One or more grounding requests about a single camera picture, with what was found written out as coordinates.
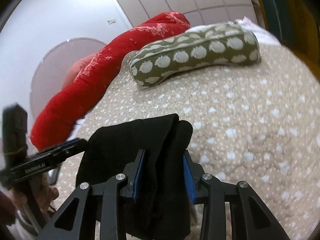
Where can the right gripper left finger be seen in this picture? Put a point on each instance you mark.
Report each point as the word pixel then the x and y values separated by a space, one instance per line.
pixel 132 172

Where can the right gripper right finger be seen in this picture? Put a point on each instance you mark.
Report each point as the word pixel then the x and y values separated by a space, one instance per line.
pixel 193 172

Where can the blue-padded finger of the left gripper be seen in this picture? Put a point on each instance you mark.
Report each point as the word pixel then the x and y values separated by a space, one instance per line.
pixel 66 144

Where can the black pants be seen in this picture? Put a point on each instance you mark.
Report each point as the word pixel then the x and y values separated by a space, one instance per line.
pixel 160 209

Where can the left forearm white sleeve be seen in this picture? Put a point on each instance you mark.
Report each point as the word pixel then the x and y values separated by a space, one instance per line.
pixel 13 223

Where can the left hand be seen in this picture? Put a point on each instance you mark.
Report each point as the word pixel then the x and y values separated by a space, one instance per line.
pixel 43 193

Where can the red rolled blanket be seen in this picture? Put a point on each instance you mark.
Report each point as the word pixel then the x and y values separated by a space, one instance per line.
pixel 55 123

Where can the pink round headboard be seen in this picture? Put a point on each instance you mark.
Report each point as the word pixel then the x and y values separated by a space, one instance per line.
pixel 51 71

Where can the pink pillow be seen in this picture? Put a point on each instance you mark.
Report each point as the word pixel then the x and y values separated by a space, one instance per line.
pixel 76 68

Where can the beige dotted bedspread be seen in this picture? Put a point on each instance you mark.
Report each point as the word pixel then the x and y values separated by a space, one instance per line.
pixel 258 123

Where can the green white patterned pillow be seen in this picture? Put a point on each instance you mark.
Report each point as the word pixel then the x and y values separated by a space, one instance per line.
pixel 222 44

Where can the wooden door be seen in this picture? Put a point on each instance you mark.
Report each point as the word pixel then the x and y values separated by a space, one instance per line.
pixel 294 25

